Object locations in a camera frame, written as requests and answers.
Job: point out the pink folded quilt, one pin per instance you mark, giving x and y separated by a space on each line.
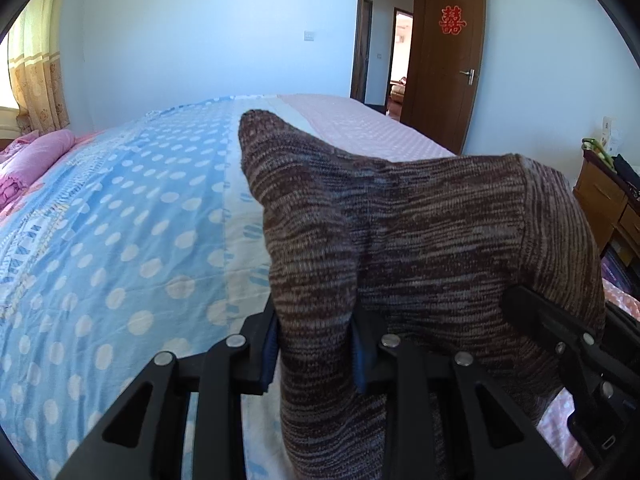
28 158

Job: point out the green item on cabinet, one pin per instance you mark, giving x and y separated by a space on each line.
594 145

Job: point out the red double happiness decoration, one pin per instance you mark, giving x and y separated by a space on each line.
451 21

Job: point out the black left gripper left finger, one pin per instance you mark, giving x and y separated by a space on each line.
141 436

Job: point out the brown wooden cabinet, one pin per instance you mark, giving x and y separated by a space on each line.
610 208

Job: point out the yellow floral curtain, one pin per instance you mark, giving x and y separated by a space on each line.
35 67

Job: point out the silver door handle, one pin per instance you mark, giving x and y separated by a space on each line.
469 75

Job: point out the blue pink dotted bedsheet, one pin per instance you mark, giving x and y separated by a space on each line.
142 239

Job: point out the brown wooden door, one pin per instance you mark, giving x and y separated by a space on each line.
438 102

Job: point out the brown knitted sweater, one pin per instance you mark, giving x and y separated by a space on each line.
431 245

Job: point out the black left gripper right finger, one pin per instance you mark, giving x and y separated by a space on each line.
445 418

